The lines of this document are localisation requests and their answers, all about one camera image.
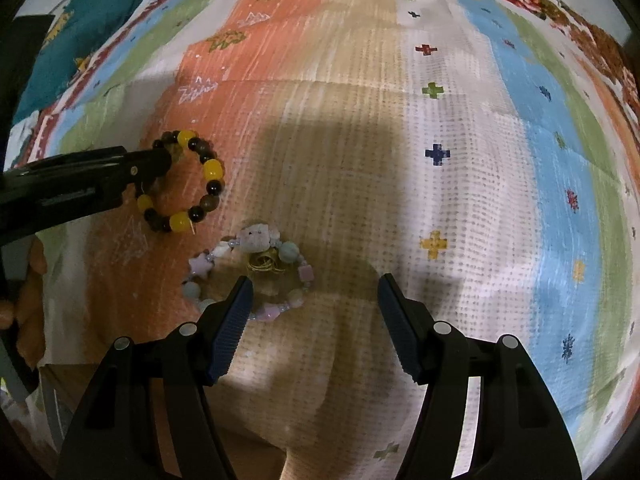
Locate striped colourful cloth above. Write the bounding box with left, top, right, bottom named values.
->
left=10, top=0, right=638, bottom=480

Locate yellow and dark bead bracelet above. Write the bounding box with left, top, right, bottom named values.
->
left=136, top=129, right=227, bottom=235

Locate small gold ring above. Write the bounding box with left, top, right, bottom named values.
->
left=247, top=249, right=286, bottom=275

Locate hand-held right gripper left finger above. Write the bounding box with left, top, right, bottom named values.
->
left=55, top=275, right=254, bottom=480

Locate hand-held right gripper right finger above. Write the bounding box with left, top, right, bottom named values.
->
left=377, top=272, right=583, bottom=480

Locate teal printed pillow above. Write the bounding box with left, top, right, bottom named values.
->
left=20, top=0, right=177, bottom=121

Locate pastel star bead bracelet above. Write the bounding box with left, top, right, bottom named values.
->
left=182, top=222, right=317, bottom=324

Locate grey white printed cloth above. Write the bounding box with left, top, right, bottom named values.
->
left=10, top=112, right=42, bottom=162

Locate person's left hand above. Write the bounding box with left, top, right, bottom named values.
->
left=0, top=239, right=48, bottom=369

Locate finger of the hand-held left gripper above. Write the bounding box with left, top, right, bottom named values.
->
left=0, top=166, right=170, bottom=247
left=2, top=146, right=174, bottom=182

